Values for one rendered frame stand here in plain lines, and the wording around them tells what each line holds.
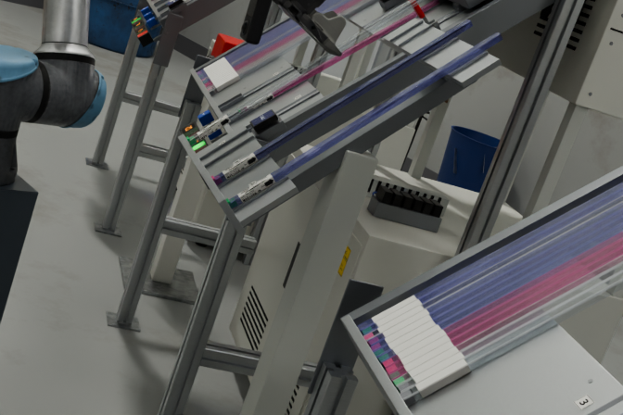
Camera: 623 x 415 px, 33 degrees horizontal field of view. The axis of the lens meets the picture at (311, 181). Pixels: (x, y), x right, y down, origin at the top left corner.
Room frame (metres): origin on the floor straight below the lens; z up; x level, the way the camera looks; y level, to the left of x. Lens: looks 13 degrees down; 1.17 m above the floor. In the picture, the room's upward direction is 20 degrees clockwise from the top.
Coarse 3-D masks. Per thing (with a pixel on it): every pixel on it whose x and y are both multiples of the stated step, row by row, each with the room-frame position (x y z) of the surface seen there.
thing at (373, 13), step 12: (432, 0) 2.33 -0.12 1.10; (360, 12) 2.48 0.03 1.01; (372, 12) 2.44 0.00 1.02; (384, 12) 2.40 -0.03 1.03; (408, 12) 2.32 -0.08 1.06; (432, 12) 2.25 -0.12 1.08; (444, 12) 2.22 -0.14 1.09; (456, 12) 2.18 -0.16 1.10; (468, 12) 2.15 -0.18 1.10; (360, 24) 2.40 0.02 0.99; (444, 24) 2.15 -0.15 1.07; (384, 36) 2.24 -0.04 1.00; (396, 48) 2.14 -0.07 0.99
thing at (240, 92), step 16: (272, 64) 2.42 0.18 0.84; (288, 64) 2.36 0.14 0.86; (240, 80) 2.41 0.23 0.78; (256, 80) 2.36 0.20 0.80; (272, 80) 2.31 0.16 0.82; (224, 96) 2.35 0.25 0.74; (240, 96) 2.27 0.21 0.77; (288, 96) 2.16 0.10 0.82; (304, 96) 2.11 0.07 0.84; (320, 96) 2.08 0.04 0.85; (224, 112) 2.25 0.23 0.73; (256, 112) 2.16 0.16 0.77; (288, 112) 2.07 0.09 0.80
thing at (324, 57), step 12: (420, 0) 1.87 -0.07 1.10; (396, 12) 1.86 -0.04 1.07; (372, 24) 1.85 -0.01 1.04; (384, 24) 1.85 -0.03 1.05; (360, 36) 1.84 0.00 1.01; (312, 60) 1.82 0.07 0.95; (324, 60) 1.82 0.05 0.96; (300, 72) 1.81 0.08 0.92; (276, 84) 1.80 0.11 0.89; (288, 84) 1.80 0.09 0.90; (264, 96) 1.79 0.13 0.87; (240, 108) 1.77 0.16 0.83; (192, 144) 1.75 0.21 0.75
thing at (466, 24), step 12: (468, 24) 1.79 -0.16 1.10; (444, 36) 1.78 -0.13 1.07; (420, 48) 1.78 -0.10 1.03; (432, 48) 1.77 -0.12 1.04; (408, 60) 1.76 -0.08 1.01; (384, 72) 1.75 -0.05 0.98; (396, 72) 1.75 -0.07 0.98; (372, 84) 1.74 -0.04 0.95; (348, 96) 1.73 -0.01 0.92; (324, 108) 1.72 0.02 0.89; (336, 108) 1.72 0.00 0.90; (312, 120) 1.71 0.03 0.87; (288, 132) 1.70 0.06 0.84; (300, 132) 1.70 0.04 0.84; (276, 144) 1.69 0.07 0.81; (216, 180) 1.66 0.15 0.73
